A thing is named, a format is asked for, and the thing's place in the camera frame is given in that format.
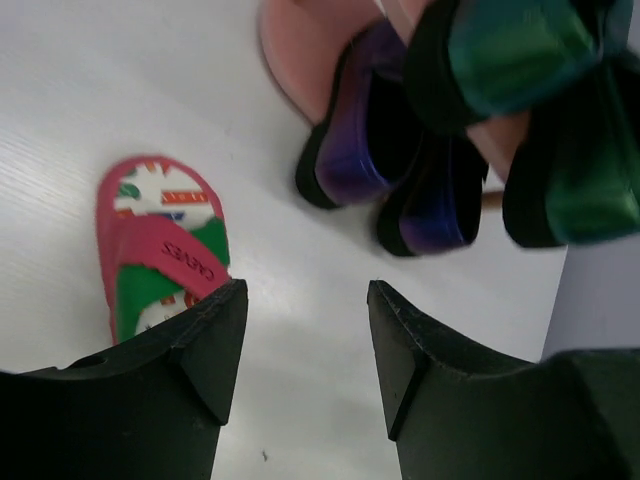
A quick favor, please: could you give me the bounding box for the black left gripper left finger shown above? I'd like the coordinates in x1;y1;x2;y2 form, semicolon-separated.
1;280;248;479

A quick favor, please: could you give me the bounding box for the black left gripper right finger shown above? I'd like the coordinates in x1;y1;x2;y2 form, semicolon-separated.
367;280;639;479

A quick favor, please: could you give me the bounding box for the red flip-flop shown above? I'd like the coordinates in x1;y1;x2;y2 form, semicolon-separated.
95;155;231;343

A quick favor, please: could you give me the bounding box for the purple loafer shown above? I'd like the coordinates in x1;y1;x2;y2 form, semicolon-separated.
295;20;426;210
375;133;488;258

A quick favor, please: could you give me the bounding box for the green loafer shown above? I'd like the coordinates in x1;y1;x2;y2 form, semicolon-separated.
502;51;639;249
403;0;634;133

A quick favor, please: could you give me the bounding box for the pink three-tier shoe shelf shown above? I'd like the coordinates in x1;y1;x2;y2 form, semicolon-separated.
258;1;530;183

